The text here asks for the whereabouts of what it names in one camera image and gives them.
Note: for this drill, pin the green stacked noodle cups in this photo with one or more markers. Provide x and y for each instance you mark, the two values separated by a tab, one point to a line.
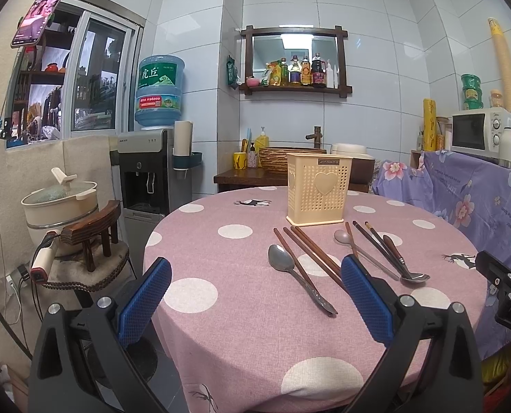
472	93

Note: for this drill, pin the woven basket sink bowl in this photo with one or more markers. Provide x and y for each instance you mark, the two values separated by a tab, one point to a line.
274	159

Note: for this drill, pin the pink small bottle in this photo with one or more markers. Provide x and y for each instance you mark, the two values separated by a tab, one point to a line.
252	157

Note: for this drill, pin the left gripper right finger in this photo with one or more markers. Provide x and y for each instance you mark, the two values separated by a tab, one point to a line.
430	362

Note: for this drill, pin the white microwave oven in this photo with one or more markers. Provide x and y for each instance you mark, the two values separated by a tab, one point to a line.
478	132

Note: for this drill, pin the grey water dispenser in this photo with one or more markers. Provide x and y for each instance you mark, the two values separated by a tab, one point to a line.
151	189

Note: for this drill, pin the dark chopstick gold band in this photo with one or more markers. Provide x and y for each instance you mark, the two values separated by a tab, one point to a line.
378	238

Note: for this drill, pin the blue water jug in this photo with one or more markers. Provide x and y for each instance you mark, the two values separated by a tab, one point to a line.
158	96

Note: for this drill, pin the bamboo style faucet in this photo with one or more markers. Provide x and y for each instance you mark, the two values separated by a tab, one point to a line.
315	137

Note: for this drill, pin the yellow roll package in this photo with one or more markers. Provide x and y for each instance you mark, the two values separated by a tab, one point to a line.
430	121

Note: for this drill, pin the dark black chopstick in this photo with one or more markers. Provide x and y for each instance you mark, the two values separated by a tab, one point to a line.
379	247

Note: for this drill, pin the wooden framed wall mirror shelf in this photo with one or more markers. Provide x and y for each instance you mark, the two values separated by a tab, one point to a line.
273	56

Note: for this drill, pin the steel spoon grey handle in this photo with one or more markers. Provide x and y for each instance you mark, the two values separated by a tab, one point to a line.
280	260

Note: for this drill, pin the yellow mug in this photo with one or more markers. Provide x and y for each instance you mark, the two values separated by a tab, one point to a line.
240	161

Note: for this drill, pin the cream plastic utensil holder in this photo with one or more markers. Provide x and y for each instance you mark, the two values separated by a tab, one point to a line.
317	188

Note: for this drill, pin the dark wooden side table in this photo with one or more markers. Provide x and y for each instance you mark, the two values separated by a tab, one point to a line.
251	178

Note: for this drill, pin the smartphone on mount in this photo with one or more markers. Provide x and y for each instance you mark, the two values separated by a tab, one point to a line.
32	25

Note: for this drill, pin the pink polka dot tablecloth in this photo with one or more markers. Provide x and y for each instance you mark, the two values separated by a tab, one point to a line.
245	337

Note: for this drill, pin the steel spoon long handle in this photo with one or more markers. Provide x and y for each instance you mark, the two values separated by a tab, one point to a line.
341	236

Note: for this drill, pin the purple floral cloth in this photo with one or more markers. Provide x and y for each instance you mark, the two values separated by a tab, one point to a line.
468	202

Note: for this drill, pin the small wooden stool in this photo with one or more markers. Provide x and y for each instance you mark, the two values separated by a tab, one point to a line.
102	225

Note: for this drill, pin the brown wooden chopstick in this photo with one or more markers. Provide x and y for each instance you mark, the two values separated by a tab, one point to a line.
323	257
316	258
298	267

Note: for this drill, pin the white brown rice cooker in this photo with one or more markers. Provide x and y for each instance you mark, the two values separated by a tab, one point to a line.
362	165

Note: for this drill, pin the cream cooking pot with lid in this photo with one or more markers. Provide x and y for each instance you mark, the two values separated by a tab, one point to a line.
53	208

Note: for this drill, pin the yellow oil bottle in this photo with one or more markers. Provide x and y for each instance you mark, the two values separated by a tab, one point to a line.
305	72

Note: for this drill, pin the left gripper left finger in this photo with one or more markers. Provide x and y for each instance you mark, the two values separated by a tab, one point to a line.
61	379

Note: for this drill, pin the spoon with brown wooden handle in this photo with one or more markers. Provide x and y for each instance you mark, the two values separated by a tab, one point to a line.
406	274

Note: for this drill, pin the green packet on wall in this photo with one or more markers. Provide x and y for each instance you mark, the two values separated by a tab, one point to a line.
231	72

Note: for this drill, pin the dark soy sauce bottle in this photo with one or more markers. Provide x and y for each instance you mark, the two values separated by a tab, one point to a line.
318	72

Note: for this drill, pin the window with metal frame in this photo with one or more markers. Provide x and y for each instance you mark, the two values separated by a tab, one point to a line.
77	80

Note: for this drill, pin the paper cup stack on dispenser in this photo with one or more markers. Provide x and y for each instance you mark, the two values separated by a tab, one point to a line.
182	138

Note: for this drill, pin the yellow soap bottle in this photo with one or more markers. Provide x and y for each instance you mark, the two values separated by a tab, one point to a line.
262	141

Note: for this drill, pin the reddish brown chopstick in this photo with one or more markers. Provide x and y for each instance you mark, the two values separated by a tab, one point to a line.
351	238

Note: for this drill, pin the tall paper cup stack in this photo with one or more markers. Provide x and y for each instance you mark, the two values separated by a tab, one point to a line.
503	58

